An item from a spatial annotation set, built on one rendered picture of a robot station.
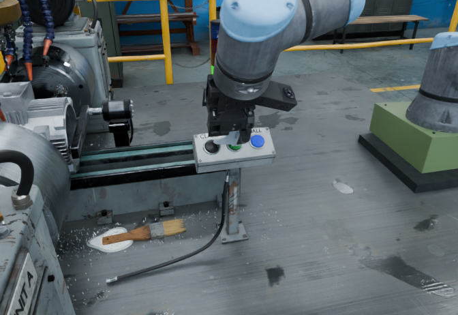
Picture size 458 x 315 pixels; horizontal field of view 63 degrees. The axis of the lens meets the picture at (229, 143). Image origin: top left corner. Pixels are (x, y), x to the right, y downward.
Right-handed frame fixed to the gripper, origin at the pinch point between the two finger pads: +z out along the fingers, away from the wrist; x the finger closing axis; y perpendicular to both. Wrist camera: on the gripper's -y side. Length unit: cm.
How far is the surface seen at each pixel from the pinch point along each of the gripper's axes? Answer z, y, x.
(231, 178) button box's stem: 10.3, 0.5, 4.2
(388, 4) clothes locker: 304, -361, -371
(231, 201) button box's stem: 15.9, 0.5, 7.8
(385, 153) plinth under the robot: 35, -57, -7
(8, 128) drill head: -5.9, 41.6, -4.0
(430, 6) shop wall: 340, -477, -401
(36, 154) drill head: -5.4, 36.9, 1.5
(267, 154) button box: 2.3, -6.5, 3.2
